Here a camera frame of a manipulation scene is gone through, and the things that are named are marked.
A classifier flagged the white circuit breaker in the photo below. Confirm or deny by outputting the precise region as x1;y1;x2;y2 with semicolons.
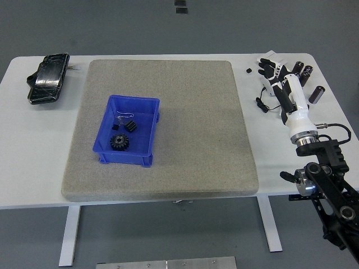
260;75;277;98

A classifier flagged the grey metal plate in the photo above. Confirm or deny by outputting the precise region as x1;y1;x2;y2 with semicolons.
96;256;237;269

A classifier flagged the white wall switch plate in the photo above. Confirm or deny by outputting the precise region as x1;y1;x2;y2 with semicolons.
256;50;288;68

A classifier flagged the clear plastic bag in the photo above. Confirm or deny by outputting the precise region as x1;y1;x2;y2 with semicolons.
115;112;135;127

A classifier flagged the large black gear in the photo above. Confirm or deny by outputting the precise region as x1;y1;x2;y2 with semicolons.
110;133;132;151

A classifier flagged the small black gear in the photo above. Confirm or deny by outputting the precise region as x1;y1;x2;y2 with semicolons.
123;119;138;133

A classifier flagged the grey foam mat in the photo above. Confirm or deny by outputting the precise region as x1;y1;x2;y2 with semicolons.
61;59;259;201

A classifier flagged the white table leg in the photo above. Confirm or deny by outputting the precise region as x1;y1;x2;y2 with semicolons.
58;205;82;267
257;196;283;252

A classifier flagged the black wrapped device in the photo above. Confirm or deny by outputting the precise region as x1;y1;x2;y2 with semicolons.
26;52;71;105

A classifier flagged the black power adapter with cord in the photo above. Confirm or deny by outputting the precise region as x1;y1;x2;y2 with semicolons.
255;86;310;113

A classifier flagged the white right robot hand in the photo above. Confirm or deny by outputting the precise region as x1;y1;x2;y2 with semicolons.
257;58;319;141

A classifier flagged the blue plastic bin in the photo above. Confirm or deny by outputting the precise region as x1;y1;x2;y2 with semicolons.
92;94;161;168

